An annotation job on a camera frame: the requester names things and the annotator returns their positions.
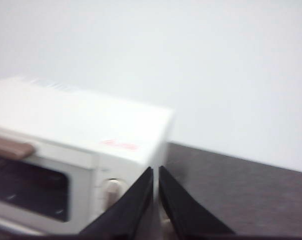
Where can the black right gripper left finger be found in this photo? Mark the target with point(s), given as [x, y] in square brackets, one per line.
[130, 212]

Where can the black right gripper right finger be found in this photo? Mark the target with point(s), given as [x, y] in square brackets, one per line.
[185, 215]

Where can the cream oven knob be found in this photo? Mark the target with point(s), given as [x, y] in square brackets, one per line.
[113, 195]

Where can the cream Toshiba toaster oven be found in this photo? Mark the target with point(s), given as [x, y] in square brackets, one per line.
[78, 117]

